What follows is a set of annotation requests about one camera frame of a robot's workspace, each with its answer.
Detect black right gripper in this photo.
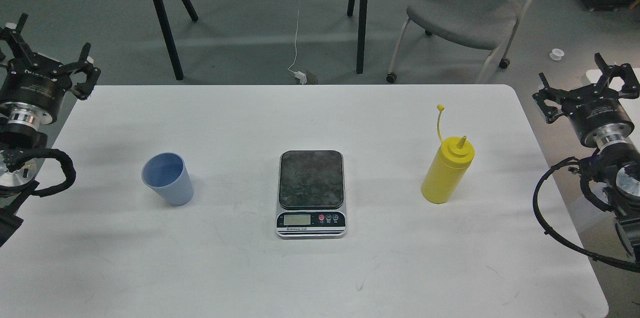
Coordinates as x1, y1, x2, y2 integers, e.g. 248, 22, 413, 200
532, 53, 640, 148

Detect grey office chair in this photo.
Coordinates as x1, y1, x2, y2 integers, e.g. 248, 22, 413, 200
386, 0, 533, 84

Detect yellow squeeze bottle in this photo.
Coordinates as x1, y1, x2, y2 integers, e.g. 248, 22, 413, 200
420, 104, 475, 204

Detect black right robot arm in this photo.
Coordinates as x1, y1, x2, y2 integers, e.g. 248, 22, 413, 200
532, 53, 640, 273

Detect white side table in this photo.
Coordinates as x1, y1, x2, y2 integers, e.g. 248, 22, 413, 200
585, 68, 640, 91

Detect small white spool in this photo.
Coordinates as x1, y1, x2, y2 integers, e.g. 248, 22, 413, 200
548, 48, 565, 62

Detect white cable with plug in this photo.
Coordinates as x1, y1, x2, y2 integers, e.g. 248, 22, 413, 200
287, 0, 319, 84

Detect blue ribbed plastic cup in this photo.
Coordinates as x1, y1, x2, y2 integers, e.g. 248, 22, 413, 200
141, 152, 195, 206

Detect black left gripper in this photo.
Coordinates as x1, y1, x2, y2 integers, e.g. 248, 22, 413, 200
0, 13, 101, 125

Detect digital kitchen scale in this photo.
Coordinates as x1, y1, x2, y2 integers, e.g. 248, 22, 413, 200
275, 150, 348, 239

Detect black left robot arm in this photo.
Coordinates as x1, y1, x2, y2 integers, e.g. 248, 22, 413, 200
0, 13, 101, 243

